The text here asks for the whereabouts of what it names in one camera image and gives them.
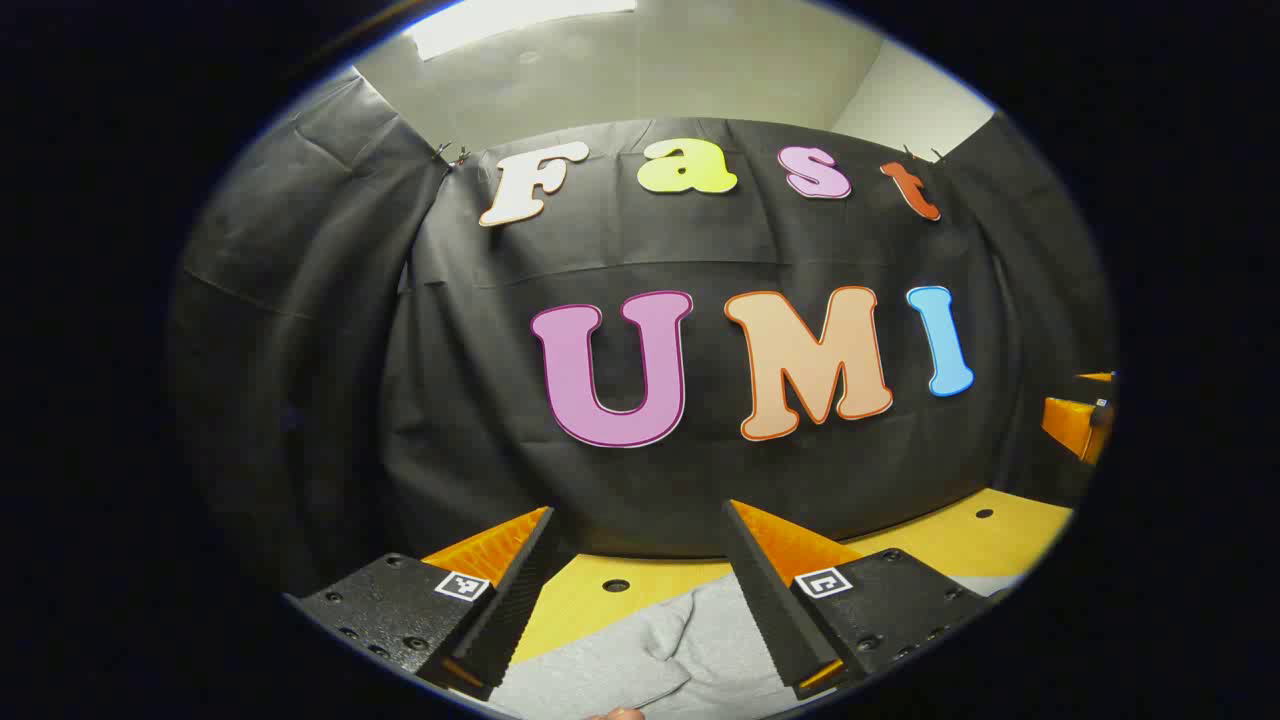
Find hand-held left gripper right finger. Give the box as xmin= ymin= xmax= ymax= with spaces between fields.
xmin=722 ymin=498 xmax=1006 ymax=701

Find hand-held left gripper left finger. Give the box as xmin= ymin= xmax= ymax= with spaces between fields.
xmin=283 ymin=505 xmax=579 ymax=701

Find grey zip-neck sweatshirt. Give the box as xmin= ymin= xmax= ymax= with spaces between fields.
xmin=455 ymin=572 xmax=1031 ymax=720

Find black backdrop cloth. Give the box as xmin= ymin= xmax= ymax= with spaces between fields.
xmin=165 ymin=70 xmax=1116 ymax=601

